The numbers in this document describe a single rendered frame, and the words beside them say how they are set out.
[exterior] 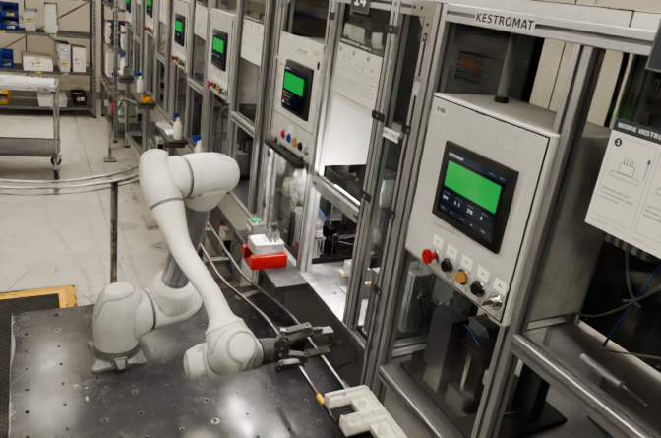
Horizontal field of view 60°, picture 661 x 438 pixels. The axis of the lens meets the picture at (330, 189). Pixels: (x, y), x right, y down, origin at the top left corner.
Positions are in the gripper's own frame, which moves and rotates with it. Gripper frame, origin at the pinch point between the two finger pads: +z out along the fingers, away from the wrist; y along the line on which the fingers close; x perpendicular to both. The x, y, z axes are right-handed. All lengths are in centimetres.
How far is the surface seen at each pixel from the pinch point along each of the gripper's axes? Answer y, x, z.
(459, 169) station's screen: 63, -25, 17
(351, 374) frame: -46, 35, 37
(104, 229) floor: -103, 315, -27
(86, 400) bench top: -34, 35, -64
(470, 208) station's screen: 56, -31, 17
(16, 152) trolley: -78, 441, -89
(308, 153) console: 40, 64, 19
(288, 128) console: 44, 85, 19
